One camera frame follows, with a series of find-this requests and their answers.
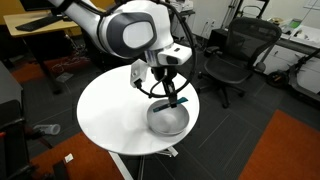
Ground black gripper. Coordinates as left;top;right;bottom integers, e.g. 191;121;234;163
151;67;177;108

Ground teal marker pen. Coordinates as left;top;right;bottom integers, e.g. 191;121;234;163
153;97;188;112

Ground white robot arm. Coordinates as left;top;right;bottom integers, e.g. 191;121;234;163
48;0;195;108

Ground white bowl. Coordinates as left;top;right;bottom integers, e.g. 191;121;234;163
147;100;189;136

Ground white table base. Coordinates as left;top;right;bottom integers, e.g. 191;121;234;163
108;146;179;180

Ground round white table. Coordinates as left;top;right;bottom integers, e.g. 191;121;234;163
77;65;200;156

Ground white cabinet with items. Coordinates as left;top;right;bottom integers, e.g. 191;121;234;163
169;0;195;16

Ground black mesh office chair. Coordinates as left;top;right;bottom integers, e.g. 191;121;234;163
198;17;282;108

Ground black electric scooter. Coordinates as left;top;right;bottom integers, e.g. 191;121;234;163
266;48;320;102

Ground small white card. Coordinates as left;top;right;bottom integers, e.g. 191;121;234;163
64;153;74;163

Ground clear plastic bottle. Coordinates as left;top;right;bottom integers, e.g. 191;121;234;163
34;124;61;135

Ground black keyboard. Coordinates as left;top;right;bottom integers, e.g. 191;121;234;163
16;16;63;32

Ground black stand at left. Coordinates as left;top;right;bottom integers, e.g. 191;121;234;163
0;100;34;180

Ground wooden desk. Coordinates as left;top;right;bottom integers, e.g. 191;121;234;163
3;9;83;38

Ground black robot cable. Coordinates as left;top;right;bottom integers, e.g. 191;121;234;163
134;0;198;99

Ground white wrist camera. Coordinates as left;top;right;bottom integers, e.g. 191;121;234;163
130;59;148;88

